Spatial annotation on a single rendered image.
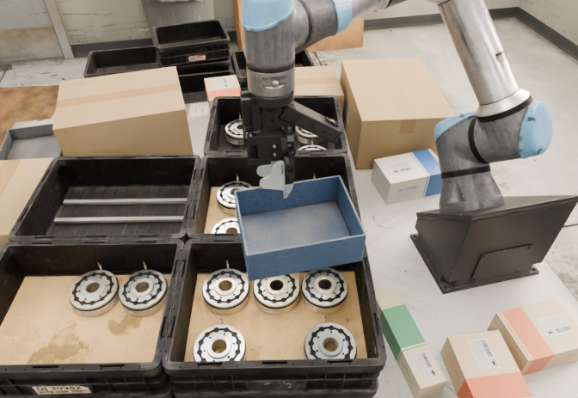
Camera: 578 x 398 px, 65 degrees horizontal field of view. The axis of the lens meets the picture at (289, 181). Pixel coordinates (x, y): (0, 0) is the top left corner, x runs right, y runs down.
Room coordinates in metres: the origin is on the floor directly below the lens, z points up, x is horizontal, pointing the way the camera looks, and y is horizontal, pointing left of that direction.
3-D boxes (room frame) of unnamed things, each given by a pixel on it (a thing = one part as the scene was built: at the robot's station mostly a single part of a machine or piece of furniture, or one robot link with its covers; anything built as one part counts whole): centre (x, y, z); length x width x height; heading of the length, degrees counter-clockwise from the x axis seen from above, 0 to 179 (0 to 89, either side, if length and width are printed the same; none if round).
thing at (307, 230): (0.55, -0.01, 1.10); 0.20 x 0.15 x 0.07; 102
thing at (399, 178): (1.09, -0.38, 0.75); 0.20 x 0.12 x 0.09; 106
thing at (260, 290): (0.59, 0.03, 0.86); 0.10 x 0.10 x 0.01
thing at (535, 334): (0.54, -0.57, 0.74); 0.16 x 0.12 x 0.07; 104
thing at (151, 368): (0.51, 0.43, 0.92); 0.40 x 0.30 x 0.02; 91
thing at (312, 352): (0.45, -0.08, 0.86); 0.10 x 0.10 x 0.01
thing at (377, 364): (0.52, 0.03, 0.92); 0.40 x 0.30 x 0.02; 91
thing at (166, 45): (2.48, 0.56, 0.37); 0.42 x 0.34 x 0.46; 102
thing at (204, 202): (0.82, 0.03, 0.87); 0.40 x 0.30 x 0.11; 91
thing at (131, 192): (0.81, 0.43, 0.87); 0.40 x 0.30 x 0.11; 91
